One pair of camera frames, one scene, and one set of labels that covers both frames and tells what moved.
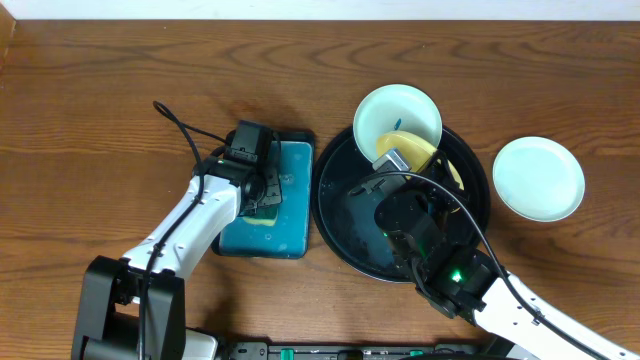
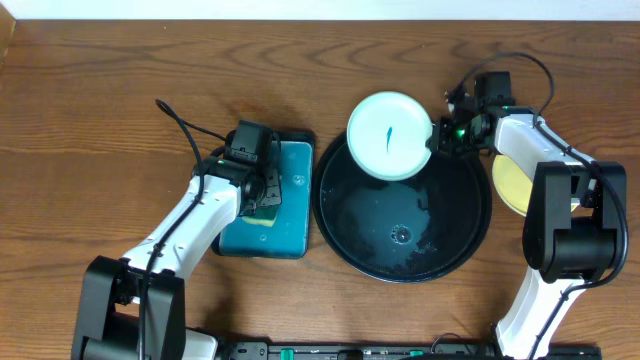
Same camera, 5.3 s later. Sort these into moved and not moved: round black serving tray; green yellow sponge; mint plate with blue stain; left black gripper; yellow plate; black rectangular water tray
Moved: yellow plate; mint plate with blue stain
Not moved: green yellow sponge; round black serving tray; black rectangular water tray; left black gripper
